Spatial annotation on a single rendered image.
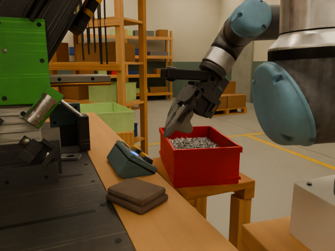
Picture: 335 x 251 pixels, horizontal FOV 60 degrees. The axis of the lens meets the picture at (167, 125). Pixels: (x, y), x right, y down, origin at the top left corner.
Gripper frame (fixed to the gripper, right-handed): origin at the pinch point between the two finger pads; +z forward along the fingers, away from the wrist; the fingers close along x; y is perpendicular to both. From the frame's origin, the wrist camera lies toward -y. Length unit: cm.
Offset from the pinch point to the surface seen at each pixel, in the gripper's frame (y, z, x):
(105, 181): -7.2, 17.1, -2.0
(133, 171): -2.9, 12.1, -2.4
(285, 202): 184, -6, 107
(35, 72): -31.8, 4.7, 12.3
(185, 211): 1.4, 11.0, -21.9
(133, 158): -4.4, 9.5, -2.4
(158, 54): 232, -218, 825
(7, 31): -41.7, -0.2, 14.9
